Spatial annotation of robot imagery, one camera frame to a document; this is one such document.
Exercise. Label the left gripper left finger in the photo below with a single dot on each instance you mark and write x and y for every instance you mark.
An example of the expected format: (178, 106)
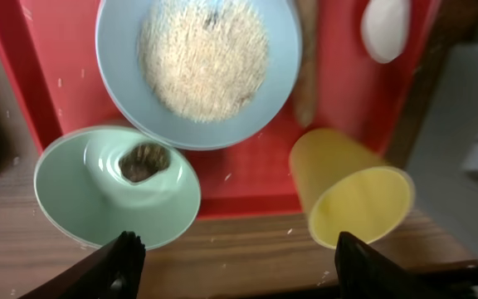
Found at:
(113, 271)

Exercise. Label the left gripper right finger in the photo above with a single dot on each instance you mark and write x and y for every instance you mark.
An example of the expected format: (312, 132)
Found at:
(365, 273)

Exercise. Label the yellow plastic cup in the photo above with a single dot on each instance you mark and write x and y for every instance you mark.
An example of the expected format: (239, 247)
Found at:
(344, 187)

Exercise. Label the mint green bowl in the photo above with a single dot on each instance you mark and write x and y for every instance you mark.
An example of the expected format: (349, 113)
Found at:
(80, 188)

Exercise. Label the dark brown food lump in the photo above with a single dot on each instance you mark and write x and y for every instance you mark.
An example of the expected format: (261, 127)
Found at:
(144, 161)

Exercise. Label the light blue bowl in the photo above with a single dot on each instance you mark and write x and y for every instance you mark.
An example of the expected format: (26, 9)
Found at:
(117, 31)

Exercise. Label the white rice pile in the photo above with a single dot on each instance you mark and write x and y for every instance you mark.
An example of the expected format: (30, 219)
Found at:
(204, 60)

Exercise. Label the white plastic spoon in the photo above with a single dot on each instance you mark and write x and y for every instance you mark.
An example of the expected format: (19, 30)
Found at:
(385, 28)

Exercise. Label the red serving tray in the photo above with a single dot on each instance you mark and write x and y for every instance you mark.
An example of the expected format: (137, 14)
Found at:
(48, 52)

